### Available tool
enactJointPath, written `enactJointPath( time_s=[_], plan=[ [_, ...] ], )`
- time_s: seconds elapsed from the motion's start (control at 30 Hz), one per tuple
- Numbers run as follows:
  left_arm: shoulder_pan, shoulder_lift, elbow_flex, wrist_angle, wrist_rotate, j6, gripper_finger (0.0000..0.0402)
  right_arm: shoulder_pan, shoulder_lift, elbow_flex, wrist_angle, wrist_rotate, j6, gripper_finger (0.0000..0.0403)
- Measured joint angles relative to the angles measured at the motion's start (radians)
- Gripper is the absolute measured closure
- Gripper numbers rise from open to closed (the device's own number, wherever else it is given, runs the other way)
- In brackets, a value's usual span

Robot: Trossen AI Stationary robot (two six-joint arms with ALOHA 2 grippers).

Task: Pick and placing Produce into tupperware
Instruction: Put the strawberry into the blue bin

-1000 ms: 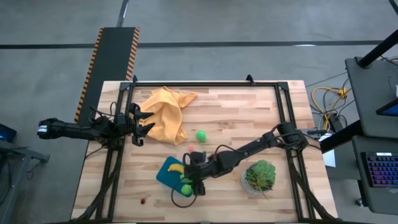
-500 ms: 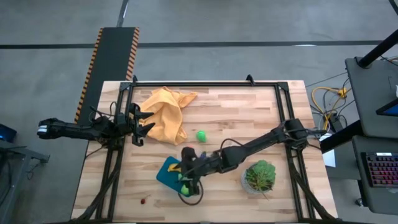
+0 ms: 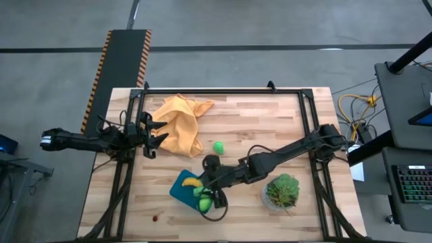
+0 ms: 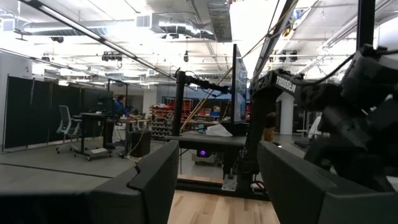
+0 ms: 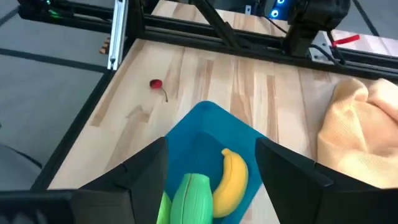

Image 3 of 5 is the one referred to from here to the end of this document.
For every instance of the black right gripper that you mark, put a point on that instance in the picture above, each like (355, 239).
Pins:
(222, 177)

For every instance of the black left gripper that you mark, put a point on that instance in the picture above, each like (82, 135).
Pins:
(143, 136)

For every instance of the light green toy fruit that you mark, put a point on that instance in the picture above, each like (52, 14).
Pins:
(204, 204)

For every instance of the yellow toy banana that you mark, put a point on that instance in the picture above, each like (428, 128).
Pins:
(192, 182)

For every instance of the green toy bell pepper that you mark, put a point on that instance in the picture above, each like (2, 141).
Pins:
(218, 148)

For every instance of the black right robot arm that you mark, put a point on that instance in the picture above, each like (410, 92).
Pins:
(290, 148)

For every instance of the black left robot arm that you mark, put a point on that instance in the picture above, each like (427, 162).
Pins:
(77, 141)

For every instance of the orange cloth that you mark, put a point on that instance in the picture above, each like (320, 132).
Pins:
(179, 125)

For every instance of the teal plate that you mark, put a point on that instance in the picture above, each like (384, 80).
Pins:
(180, 194)

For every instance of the white faceted plant pot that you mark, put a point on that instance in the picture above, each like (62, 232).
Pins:
(265, 200)

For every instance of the green succulent plant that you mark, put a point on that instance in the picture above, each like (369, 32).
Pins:
(283, 190)

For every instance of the red toy cherry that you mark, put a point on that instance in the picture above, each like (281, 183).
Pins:
(155, 218)

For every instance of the black ramp with yellow stripes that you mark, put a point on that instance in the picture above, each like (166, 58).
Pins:
(121, 67)

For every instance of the grey metal cart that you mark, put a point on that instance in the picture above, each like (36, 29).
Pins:
(30, 167)

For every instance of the white paper sheet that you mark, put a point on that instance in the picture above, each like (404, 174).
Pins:
(357, 170)

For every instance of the dark device with blue glow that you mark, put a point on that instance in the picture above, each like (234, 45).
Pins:
(7, 144)

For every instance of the black power strip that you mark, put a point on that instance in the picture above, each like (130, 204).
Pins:
(364, 132)

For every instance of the black desk beam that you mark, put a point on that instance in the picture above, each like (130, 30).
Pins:
(371, 148)

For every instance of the grey keyboard desk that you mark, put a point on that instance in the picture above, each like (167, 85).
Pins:
(408, 219)

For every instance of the backlit computer keyboard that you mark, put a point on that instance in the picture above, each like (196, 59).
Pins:
(415, 184)

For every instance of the tablet with blue screen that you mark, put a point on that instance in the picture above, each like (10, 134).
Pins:
(423, 119)

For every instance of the black pole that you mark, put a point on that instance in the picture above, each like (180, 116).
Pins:
(410, 52)

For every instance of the black aluminium table frame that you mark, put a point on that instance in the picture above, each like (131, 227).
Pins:
(219, 91)

